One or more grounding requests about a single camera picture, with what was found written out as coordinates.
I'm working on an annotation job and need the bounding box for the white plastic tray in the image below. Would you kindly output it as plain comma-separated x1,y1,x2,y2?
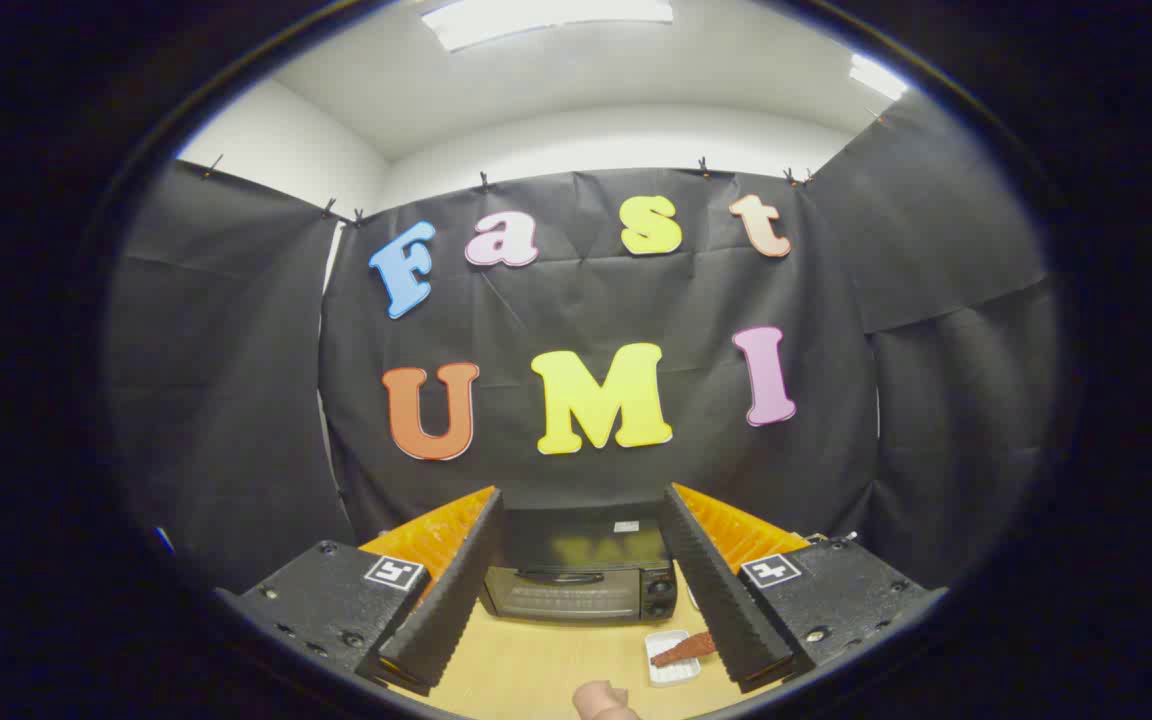
644,630,702,688

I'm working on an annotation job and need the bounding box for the brown steak food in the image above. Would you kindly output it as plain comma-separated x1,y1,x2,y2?
650,630,719,669

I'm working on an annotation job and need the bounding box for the large ceiling light panel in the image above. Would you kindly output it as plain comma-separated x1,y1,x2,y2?
422,0,675,53

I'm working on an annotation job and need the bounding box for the black backdrop cloth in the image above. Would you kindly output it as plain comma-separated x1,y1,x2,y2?
106,90,1062,591

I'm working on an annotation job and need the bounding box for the small ceiling light panel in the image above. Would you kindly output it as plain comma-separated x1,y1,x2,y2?
848,54,909,102

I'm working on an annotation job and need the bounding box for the black toaster oven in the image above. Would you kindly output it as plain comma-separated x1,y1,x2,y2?
479,505,679,623

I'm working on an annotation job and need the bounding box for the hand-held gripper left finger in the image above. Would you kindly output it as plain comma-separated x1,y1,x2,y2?
216,487,505,698

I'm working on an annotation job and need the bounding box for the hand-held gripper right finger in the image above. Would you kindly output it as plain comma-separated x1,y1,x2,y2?
658,483,947,694

